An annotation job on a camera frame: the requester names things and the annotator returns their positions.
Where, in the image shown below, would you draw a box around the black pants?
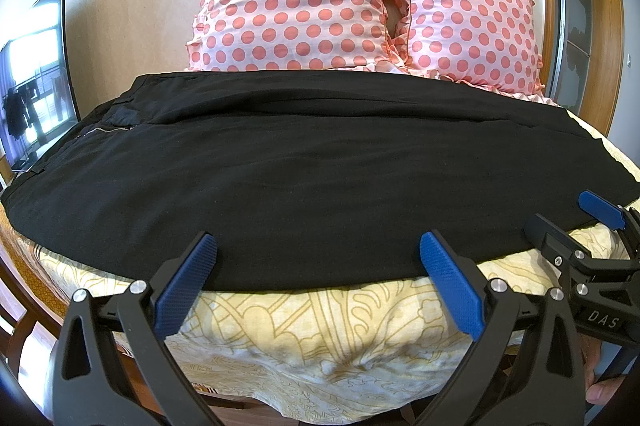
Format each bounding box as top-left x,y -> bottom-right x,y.
2,71 -> 639,292

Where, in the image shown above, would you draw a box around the person's right hand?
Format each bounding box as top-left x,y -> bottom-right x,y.
579,335 -> 626,406

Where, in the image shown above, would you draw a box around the cream patterned bed sheet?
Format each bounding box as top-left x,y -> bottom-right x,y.
6,124 -> 639,424

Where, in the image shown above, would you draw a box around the grey door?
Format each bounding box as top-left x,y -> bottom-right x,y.
550,0 -> 592,114

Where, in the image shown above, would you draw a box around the right pink polka-dot pillow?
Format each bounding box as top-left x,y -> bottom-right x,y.
392,0 -> 544,98

